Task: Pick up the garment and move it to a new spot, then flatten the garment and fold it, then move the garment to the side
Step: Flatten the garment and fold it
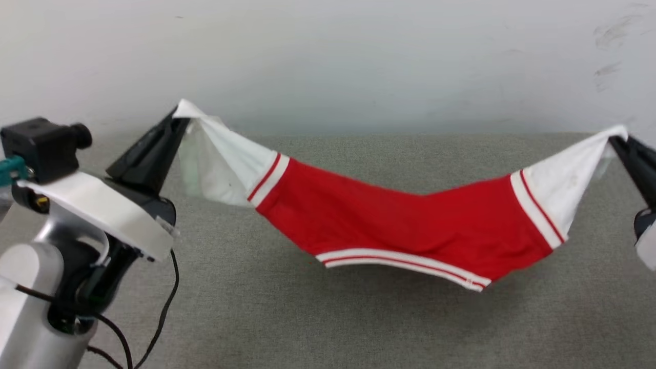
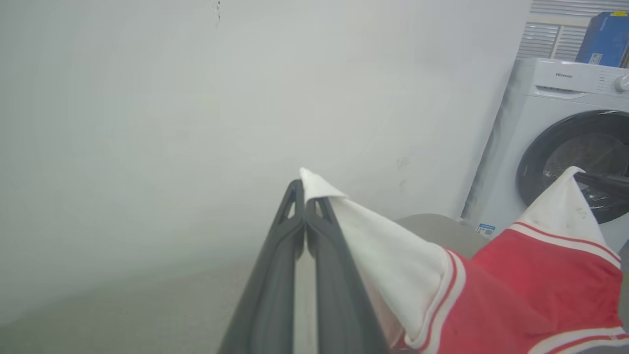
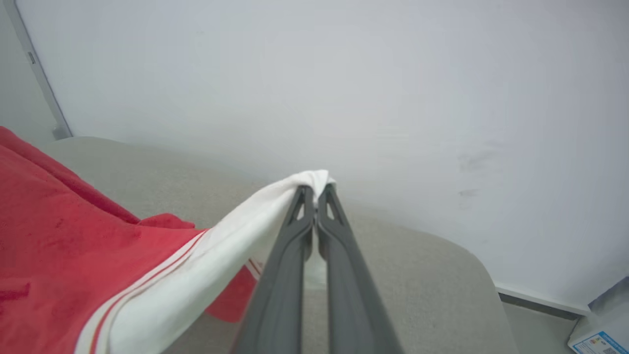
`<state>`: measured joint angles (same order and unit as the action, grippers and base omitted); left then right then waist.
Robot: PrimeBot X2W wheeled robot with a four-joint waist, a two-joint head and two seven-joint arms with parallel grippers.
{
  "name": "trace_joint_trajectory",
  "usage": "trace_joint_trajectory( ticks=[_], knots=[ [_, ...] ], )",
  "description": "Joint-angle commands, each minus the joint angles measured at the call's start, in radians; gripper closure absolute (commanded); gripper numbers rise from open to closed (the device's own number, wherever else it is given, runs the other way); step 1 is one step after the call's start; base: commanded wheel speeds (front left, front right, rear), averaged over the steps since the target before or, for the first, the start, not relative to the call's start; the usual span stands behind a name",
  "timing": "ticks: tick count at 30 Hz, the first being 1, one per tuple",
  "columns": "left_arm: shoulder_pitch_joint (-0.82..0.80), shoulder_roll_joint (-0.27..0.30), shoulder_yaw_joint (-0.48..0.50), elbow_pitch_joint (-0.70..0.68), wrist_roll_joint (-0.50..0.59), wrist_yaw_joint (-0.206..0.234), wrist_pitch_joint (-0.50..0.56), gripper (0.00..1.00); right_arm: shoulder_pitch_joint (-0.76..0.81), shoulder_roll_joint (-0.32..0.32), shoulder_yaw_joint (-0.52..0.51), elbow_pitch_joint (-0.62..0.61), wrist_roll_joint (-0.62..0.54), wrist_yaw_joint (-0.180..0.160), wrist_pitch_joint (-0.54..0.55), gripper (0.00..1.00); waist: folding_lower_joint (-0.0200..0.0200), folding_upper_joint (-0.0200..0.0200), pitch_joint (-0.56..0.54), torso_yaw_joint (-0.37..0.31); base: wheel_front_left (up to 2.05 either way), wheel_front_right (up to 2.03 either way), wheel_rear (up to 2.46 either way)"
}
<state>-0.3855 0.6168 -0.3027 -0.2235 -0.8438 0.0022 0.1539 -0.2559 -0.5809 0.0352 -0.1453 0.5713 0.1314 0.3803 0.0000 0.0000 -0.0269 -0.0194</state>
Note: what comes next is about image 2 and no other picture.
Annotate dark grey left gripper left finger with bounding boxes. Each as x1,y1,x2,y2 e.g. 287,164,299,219
219,179,308,354

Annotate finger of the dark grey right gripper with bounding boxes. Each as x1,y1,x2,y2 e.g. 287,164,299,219
574,171,629,201

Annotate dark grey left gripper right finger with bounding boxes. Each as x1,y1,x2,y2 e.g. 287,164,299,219
306,196,392,354

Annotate red and white basketball jersey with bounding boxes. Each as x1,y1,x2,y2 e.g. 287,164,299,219
299,166,629,354

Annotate black round washing machine door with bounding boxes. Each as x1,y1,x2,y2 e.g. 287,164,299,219
516,109,629,225

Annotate white front-load washing machine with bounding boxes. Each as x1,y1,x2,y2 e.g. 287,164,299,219
461,57,629,254

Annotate blue cardboard box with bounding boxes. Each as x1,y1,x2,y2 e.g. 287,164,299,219
575,11,629,68

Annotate white slatted window blinds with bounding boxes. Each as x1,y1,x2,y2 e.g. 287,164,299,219
516,0,629,62

